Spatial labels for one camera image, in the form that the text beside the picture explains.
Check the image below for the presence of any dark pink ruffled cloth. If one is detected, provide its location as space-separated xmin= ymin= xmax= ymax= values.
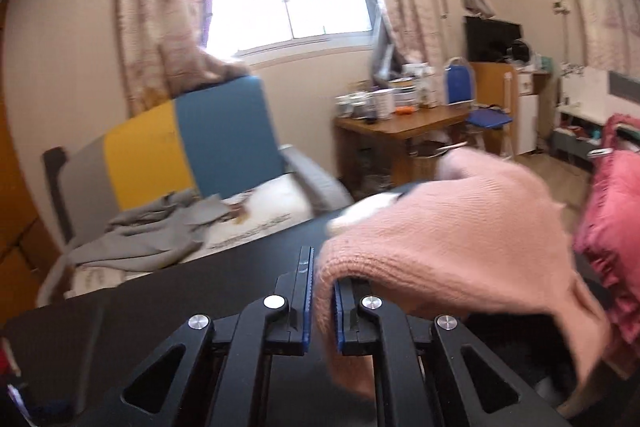
xmin=572 ymin=114 xmax=640 ymax=343

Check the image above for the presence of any cluster of desk containers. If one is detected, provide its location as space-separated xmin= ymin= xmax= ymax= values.
xmin=335 ymin=64 xmax=441 ymax=122

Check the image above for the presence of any white printed cushion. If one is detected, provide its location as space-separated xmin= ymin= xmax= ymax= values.
xmin=37 ymin=172 xmax=313 ymax=308

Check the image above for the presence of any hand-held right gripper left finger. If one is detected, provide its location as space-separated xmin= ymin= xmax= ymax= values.
xmin=75 ymin=246 xmax=316 ymax=427

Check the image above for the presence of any pink knitted sweater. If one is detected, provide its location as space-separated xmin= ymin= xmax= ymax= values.
xmin=317 ymin=148 xmax=613 ymax=400

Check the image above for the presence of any small white cabinet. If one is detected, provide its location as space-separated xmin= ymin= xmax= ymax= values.
xmin=515 ymin=72 xmax=541 ymax=155

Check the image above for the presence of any blue folding chair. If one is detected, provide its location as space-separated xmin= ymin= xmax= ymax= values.
xmin=445 ymin=57 xmax=516 ymax=158

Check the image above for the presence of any black monitor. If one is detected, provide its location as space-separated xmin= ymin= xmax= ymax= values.
xmin=465 ymin=16 xmax=523 ymax=64

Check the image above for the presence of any wooden cabinet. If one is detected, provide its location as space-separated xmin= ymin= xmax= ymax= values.
xmin=470 ymin=62 xmax=551 ymax=118

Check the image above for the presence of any low grey shelf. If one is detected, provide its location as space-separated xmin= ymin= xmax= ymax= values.
xmin=550 ymin=104 xmax=616 ymax=170

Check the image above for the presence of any grey yellow blue sofa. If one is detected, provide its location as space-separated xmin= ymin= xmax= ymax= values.
xmin=42 ymin=74 xmax=356 ymax=303

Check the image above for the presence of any wooden desk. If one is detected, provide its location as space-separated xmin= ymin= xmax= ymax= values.
xmin=334 ymin=104 xmax=473 ymax=202

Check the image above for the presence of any woven basket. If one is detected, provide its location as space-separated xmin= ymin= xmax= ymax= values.
xmin=410 ymin=142 xmax=471 ymax=182

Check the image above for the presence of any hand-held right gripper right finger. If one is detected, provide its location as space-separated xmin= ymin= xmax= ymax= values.
xmin=332 ymin=279 xmax=571 ymax=427

